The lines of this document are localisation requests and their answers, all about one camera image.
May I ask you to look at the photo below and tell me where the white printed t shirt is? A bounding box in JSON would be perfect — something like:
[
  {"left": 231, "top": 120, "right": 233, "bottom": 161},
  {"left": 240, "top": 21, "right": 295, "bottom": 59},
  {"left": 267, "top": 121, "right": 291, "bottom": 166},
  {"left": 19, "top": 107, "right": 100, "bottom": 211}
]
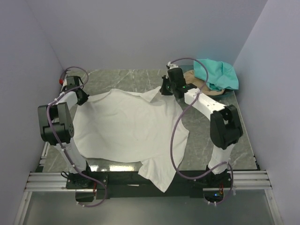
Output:
[{"left": 73, "top": 88, "right": 189, "bottom": 192}]

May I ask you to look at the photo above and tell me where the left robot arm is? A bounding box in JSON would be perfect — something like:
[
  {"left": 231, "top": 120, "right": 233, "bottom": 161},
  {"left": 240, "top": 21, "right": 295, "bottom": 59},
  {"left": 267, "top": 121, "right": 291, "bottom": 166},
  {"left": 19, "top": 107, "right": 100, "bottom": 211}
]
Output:
[{"left": 37, "top": 76, "right": 94, "bottom": 188}]

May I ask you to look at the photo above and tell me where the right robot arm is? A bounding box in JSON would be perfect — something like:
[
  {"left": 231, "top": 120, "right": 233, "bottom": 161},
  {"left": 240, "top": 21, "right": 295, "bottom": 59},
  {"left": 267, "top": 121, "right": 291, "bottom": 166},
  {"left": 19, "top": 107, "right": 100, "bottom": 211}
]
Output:
[{"left": 160, "top": 64, "right": 243, "bottom": 187}]

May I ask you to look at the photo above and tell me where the beige t shirt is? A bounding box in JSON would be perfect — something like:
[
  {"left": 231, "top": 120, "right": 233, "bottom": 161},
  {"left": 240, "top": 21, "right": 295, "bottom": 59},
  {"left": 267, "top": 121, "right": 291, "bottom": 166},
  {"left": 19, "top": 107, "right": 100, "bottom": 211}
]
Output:
[{"left": 183, "top": 70, "right": 225, "bottom": 96}]

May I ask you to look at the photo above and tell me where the teal t shirt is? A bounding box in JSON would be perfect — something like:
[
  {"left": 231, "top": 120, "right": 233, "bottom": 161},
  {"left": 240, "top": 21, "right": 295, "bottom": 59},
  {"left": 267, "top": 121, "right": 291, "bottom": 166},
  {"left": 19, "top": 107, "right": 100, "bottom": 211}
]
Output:
[{"left": 198, "top": 59, "right": 239, "bottom": 91}]

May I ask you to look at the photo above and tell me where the teal plastic laundry basket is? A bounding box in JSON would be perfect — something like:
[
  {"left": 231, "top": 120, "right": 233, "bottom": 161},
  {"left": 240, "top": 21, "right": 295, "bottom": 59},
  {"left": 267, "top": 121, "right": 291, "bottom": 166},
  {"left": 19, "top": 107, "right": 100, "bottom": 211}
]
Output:
[{"left": 180, "top": 66, "right": 232, "bottom": 98}]

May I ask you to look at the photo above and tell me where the black base crossbar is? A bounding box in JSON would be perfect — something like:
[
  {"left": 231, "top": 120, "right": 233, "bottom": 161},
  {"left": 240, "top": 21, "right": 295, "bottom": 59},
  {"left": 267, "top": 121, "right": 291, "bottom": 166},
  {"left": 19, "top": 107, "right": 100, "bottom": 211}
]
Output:
[{"left": 65, "top": 171, "right": 232, "bottom": 202}]

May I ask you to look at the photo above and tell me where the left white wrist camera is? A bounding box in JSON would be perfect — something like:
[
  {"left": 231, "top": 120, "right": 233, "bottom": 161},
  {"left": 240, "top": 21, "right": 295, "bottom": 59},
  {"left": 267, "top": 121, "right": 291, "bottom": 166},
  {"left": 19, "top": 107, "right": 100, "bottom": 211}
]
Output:
[{"left": 59, "top": 77, "right": 68, "bottom": 87}]

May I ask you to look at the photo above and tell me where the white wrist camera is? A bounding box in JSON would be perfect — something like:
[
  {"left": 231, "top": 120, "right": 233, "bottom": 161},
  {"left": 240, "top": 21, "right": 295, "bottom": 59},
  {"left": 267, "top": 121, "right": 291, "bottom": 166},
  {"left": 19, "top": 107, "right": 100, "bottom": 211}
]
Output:
[
  {"left": 59, "top": 77, "right": 68, "bottom": 87},
  {"left": 166, "top": 62, "right": 178, "bottom": 69}
]

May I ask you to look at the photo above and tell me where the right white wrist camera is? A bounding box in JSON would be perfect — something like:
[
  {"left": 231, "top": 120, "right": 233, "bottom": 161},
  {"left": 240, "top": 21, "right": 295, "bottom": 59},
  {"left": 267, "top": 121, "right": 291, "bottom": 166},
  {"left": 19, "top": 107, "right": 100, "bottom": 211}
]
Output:
[{"left": 166, "top": 62, "right": 178, "bottom": 69}]

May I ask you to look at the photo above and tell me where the aluminium frame rail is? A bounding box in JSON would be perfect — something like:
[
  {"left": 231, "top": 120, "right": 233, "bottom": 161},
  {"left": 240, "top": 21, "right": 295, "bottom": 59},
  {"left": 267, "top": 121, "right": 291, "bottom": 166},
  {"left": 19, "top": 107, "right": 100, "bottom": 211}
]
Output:
[{"left": 24, "top": 171, "right": 272, "bottom": 192}]

